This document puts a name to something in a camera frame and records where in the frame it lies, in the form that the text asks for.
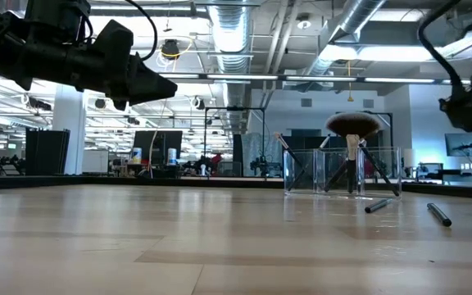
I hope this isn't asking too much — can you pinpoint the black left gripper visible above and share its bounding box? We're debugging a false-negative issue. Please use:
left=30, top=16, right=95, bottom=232
left=66, top=19, right=179, bottom=112

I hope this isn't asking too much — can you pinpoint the large fan makeup brush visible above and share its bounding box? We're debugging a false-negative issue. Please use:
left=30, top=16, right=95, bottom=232
left=324, top=111, right=383, bottom=195

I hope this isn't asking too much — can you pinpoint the tan-tipped makeup brush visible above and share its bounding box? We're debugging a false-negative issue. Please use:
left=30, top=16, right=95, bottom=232
left=273, top=131, right=307, bottom=171

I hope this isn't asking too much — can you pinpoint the long thin makeup brush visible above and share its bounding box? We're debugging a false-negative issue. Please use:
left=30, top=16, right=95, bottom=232
left=288, top=135, right=332, bottom=193

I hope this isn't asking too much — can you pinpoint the black silver-ferrule makeup brush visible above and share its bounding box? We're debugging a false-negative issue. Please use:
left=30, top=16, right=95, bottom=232
left=324, top=138, right=368, bottom=193

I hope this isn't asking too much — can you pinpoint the black background monitor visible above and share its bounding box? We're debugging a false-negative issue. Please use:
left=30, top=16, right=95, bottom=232
left=132, top=129, right=184, bottom=167

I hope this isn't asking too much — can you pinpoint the long white light bar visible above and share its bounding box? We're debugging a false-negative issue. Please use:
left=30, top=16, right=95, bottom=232
left=157, top=71, right=472, bottom=85

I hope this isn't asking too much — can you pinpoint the white building column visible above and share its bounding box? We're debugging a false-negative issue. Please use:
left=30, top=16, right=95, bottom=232
left=51, top=88, right=88, bottom=176

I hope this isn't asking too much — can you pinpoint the white box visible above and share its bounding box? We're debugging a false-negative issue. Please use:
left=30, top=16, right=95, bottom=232
left=81, top=148, right=111, bottom=175

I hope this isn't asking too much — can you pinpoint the clear acrylic brush organizer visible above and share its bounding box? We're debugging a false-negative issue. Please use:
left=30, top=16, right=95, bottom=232
left=283, top=146, right=403, bottom=202

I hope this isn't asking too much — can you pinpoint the black cabinet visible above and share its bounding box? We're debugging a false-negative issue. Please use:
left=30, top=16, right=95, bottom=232
left=25, top=128, right=71, bottom=177

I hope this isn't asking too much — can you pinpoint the person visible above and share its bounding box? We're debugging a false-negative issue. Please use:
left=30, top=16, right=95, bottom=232
left=362, top=157, right=377, bottom=179

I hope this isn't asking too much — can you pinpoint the small background robot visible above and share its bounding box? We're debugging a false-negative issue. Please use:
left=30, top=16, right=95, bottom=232
left=249, top=155, right=270, bottom=178

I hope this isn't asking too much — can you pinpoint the white ceiling detector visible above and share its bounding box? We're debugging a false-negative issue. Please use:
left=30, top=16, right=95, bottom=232
left=296, top=13, right=312, bottom=31

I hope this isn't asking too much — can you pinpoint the wall-mounted screen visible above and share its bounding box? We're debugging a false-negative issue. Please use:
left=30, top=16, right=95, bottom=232
left=444, top=132, right=472, bottom=158

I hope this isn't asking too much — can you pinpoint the black ceiling camera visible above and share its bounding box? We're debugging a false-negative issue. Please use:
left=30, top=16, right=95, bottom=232
left=161, top=38, right=182, bottom=61

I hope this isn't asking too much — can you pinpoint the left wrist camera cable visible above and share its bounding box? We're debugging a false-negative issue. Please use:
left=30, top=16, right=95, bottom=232
left=124, top=0, right=158, bottom=62

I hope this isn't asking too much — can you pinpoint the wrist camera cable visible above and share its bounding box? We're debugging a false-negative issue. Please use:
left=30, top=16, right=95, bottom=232
left=124, top=0, right=158, bottom=62
left=417, top=0, right=466, bottom=102

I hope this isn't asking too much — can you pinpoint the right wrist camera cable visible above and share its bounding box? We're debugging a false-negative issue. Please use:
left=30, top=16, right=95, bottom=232
left=417, top=0, right=466, bottom=102

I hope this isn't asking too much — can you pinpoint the black background rig frame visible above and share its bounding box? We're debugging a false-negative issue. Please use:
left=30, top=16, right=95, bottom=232
left=203, top=106, right=267, bottom=179
left=379, top=110, right=394, bottom=149

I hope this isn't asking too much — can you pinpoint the silver ceiling duct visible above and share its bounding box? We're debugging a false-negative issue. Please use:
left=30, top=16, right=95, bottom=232
left=301, top=0, right=388, bottom=79
left=207, top=0, right=254, bottom=124

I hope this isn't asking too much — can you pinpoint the black metal table frame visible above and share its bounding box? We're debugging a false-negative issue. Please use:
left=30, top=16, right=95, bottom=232
left=0, top=174, right=472, bottom=201

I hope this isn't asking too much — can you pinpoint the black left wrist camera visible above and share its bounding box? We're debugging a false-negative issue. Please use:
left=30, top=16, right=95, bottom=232
left=25, top=0, right=93, bottom=44

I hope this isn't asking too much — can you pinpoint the yellow hanging cord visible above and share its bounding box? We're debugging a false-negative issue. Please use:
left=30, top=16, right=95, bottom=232
left=345, top=60, right=355, bottom=103

